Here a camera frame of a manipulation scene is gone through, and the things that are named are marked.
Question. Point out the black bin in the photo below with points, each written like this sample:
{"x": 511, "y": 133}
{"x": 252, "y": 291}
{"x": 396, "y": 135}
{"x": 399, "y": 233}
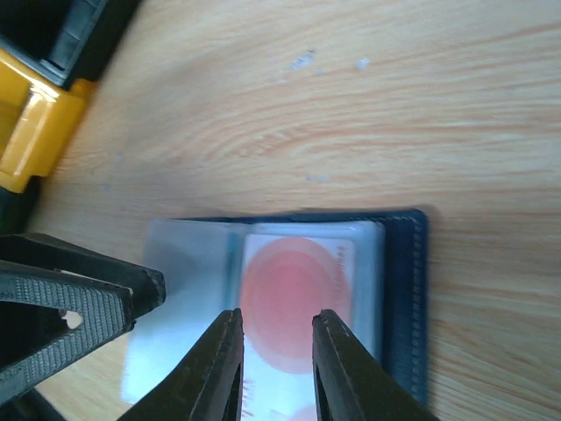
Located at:
{"x": 64, "y": 41}
{"x": 16, "y": 208}

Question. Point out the black bin far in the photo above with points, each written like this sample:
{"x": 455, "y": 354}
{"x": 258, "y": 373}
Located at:
{"x": 64, "y": 41}

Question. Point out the yellow bin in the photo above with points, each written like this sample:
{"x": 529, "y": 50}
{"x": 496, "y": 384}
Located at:
{"x": 38, "y": 118}

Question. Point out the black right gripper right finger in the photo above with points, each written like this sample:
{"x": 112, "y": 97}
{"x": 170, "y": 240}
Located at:
{"x": 349, "y": 383}

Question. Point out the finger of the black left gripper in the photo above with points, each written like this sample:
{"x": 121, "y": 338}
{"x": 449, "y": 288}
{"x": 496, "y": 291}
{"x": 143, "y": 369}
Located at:
{"x": 50, "y": 320}
{"x": 44, "y": 251}

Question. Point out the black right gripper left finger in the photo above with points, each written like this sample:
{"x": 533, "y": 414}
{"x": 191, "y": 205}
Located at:
{"x": 207, "y": 384}

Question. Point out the red white card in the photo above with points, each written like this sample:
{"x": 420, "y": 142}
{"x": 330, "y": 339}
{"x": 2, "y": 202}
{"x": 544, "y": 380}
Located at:
{"x": 285, "y": 282}

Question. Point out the blue leather card holder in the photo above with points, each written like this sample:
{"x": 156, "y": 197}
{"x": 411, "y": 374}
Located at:
{"x": 389, "y": 289}

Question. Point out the black bin near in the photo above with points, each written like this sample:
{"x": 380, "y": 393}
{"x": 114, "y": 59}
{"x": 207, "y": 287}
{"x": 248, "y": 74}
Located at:
{"x": 16, "y": 208}

